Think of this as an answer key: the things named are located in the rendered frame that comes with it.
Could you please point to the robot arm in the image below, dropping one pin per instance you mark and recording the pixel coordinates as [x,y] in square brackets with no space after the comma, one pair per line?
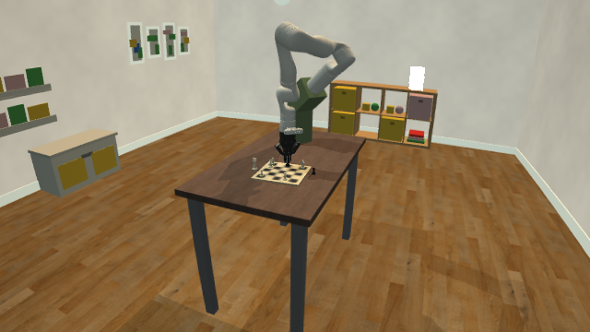
[290,38]

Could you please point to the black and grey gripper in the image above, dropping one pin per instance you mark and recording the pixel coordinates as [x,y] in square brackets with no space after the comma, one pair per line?
[287,144]

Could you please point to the chessboard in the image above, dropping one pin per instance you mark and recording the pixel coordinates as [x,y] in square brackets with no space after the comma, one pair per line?
[294,173]

